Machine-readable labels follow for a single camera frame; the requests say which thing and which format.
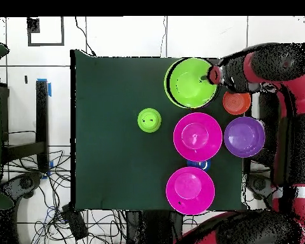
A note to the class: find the magenta plastic bowl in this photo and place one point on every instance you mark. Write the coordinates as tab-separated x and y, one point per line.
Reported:
197	137
190	190

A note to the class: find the purple plastic bowl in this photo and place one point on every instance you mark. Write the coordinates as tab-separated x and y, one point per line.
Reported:
244	137

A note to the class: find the black square floor frame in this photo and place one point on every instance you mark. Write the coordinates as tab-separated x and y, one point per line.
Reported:
45	44

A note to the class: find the red plastic bowl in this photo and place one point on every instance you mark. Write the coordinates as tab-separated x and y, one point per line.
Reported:
237	103

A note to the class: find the blue tape strip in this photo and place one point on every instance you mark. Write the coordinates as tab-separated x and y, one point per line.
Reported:
49	90

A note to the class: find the small lime green bowl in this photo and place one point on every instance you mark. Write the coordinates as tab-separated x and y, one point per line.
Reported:
149	120

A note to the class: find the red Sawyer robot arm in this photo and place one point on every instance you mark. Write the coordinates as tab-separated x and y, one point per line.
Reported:
302	101

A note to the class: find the black metal stand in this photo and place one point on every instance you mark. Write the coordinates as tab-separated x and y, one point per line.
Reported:
42	114

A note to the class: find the grey pedestal foot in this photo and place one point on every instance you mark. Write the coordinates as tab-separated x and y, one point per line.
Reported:
259	184
25	183

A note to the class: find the large lime green bowl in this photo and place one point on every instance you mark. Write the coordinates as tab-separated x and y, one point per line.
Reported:
190	86

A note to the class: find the dark green tablecloth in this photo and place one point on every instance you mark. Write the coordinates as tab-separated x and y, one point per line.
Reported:
117	165

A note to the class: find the blue plastic bowl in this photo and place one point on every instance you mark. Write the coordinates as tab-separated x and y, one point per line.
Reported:
199	164

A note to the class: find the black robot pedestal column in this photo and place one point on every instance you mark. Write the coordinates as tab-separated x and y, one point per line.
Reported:
152	228

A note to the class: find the black floor box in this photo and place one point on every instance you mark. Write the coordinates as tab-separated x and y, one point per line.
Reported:
75	223

